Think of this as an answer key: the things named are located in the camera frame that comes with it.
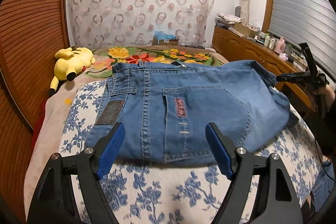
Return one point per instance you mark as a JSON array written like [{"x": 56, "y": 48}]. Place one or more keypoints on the grey window roller blind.
[{"x": 310, "y": 21}]

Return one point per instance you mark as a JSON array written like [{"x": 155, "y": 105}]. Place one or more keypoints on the cardboard box on sideboard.
[{"x": 246, "y": 30}]

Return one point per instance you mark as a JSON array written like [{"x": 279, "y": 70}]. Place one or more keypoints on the yellow pikachu plush toy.
[{"x": 69, "y": 63}]

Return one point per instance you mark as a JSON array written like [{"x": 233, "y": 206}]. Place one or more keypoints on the brown louvered wooden wardrobe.
[{"x": 32, "y": 31}]

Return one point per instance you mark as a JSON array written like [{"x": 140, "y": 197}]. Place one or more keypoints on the person's right hand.
[{"x": 327, "y": 96}]

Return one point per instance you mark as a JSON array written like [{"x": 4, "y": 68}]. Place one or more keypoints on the blue denim jeans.
[{"x": 165, "y": 109}]

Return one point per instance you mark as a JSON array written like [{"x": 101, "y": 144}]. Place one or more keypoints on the colourful floral bed blanket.
[{"x": 50, "y": 134}]

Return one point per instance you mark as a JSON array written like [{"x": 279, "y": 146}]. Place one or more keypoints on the blue floral white quilt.
[{"x": 151, "y": 193}]

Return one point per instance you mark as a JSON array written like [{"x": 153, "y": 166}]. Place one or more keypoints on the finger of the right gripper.
[{"x": 290, "y": 78}]

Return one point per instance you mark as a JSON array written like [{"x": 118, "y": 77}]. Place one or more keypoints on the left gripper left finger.
[{"x": 54, "y": 200}]

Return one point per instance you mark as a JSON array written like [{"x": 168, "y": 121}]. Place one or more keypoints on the stack of papers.
[{"x": 228, "y": 19}]

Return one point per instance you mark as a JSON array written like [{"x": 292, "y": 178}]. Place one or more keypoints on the circle patterned sheer curtain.
[{"x": 141, "y": 1}]

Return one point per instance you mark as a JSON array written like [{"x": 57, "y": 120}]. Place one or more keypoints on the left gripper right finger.
[{"x": 275, "y": 201}]

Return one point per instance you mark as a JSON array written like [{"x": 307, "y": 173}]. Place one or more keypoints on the wooden sideboard cabinet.
[{"x": 233, "y": 48}]

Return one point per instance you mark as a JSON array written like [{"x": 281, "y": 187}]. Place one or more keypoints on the pink bottle on sideboard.
[{"x": 280, "y": 45}]

